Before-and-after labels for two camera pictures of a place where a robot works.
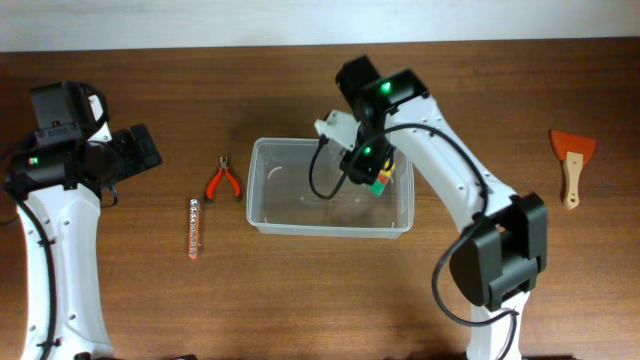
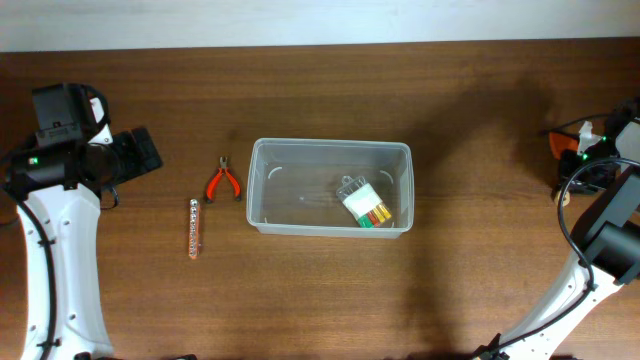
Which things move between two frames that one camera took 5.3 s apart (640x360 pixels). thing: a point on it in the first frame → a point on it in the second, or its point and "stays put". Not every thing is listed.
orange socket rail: [194, 239] stays put
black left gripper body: [130, 158] stays put
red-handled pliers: [216, 180] stays put
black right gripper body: [371, 150] → [592, 178]
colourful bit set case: [379, 185] → [362, 201]
